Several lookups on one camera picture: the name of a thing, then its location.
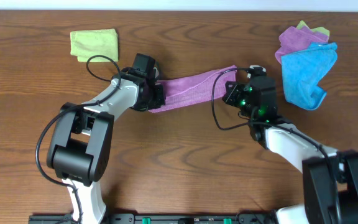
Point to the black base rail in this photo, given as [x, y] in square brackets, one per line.
[242, 218]

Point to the blue cloth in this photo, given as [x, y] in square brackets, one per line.
[303, 70]

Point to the light green cloth in pile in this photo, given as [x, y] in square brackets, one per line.
[321, 30]

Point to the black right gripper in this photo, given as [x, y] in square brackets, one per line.
[229, 98]

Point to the purple cloth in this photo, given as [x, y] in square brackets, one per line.
[294, 39]
[187, 91]

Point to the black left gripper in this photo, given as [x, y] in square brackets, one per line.
[160, 101]

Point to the folded green cloth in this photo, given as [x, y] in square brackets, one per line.
[88, 43]

